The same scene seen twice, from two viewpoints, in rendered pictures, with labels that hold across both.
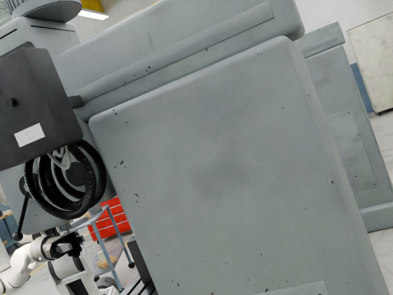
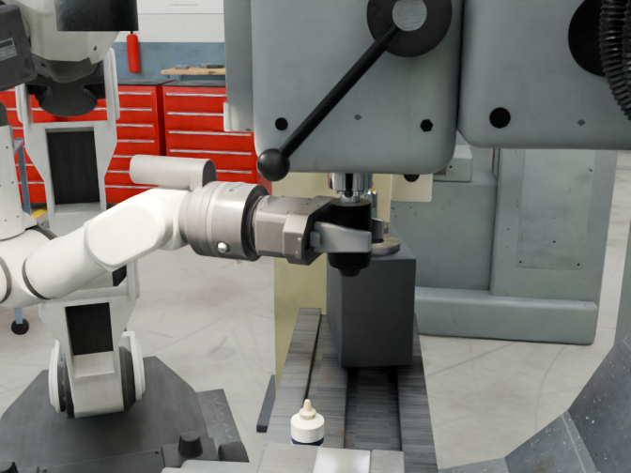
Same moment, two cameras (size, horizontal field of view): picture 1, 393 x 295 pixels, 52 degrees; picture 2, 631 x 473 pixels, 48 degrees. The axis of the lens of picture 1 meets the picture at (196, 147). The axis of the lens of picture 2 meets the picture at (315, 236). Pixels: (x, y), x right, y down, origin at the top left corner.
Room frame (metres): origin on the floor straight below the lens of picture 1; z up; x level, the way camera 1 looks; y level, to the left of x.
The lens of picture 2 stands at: (0.59, 0.73, 1.45)
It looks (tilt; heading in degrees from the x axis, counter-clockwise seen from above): 17 degrees down; 345
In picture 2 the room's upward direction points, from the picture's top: straight up
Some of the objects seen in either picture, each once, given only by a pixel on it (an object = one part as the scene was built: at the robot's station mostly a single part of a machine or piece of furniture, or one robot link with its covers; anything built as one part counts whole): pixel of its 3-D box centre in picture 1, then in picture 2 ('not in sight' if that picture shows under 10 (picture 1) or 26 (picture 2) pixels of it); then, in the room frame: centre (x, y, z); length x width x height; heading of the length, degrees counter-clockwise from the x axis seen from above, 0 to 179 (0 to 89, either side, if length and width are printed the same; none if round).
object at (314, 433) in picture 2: not in sight; (307, 439); (1.34, 0.53, 0.96); 0.04 x 0.04 x 0.11
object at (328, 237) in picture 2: (64, 247); (340, 240); (1.28, 0.51, 1.23); 0.06 x 0.02 x 0.03; 55
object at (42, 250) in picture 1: (55, 247); (272, 226); (1.36, 0.57, 1.23); 0.13 x 0.12 x 0.10; 145
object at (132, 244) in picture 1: (153, 247); (366, 286); (1.71, 0.33, 1.00); 0.22 x 0.12 x 0.20; 170
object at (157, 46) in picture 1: (151, 58); not in sight; (1.13, 0.03, 1.66); 0.80 x 0.23 x 0.20; 70
